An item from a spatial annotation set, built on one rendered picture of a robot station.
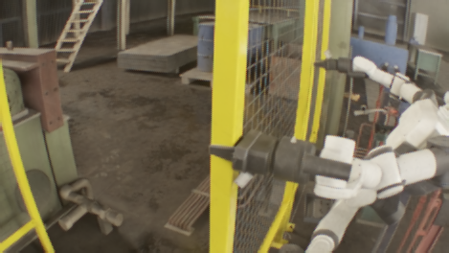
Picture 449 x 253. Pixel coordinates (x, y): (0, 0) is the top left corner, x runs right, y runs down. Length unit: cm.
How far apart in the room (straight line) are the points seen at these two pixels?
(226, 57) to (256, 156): 19
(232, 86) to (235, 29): 11
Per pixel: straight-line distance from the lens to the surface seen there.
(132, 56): 644
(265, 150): 63
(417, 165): 93
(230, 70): 60
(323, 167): 58
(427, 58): 933
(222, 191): 72
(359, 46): 755
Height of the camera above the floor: 166
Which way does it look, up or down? 24 degrees down
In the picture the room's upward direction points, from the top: 2 degrees clockwise
